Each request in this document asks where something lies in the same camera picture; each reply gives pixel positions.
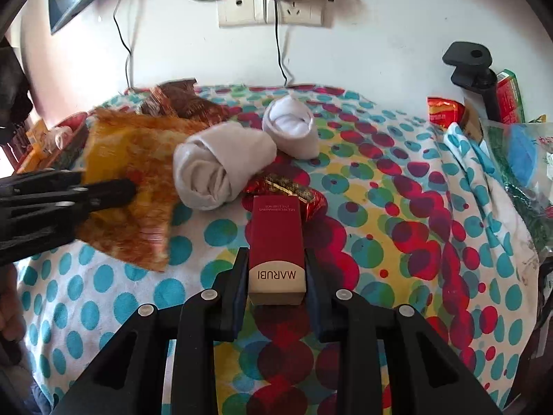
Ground person's left hand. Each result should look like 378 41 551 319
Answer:
0 268 27 344

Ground red candy packet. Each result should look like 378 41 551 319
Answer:
241 172 327 221

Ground round red tray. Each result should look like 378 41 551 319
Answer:
17 111 89 174

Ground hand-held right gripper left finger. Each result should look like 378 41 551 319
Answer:
52 248 251 415

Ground yellow snack packet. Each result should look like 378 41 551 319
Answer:
80 108 212 273

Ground white power socket plate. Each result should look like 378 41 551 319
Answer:
264 0 324 27

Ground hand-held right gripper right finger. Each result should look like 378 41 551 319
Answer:
304 248 504 415

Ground dark hanging clothes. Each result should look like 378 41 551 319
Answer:
0 43 33 126

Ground black clamp mount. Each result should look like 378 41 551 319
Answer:
441 41 502 122

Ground white wall jack plate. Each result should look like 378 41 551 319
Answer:
217 0 266 29

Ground polka dot blanket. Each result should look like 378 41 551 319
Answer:
17 83 545 415

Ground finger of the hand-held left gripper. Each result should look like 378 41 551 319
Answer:
16 170 88 194
55 177 139 226

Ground brown snack packet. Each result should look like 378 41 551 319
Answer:
140 79 232 119

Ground loosely white sock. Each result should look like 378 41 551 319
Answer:
173 121 278 212

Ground clear plastic bag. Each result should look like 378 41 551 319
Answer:
481 121 553 251

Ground red snack bag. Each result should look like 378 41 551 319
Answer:
427 96 469 132

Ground tightly white sock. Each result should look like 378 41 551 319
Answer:
263 95 320 159

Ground red and white box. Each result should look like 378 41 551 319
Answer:
247 195 308 307

